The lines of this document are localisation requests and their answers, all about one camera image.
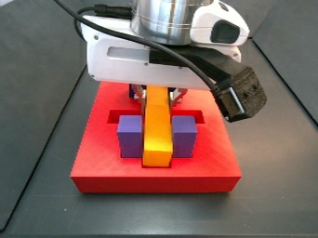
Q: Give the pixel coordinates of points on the red slotted board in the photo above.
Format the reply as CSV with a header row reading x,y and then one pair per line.
x,y
103,172

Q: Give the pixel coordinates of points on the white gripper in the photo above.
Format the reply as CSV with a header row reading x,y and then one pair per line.
x,y
117,60

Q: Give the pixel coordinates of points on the purple U block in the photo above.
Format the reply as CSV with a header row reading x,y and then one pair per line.
x,y
129,136

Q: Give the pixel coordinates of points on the dark blue U block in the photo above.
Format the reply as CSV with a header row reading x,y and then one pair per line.
x,y
132,96

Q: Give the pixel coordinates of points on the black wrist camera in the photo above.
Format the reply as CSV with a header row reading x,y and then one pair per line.
x,y
242,94

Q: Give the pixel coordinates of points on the yellow long block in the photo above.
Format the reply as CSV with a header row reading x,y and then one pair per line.
x,y
158,140

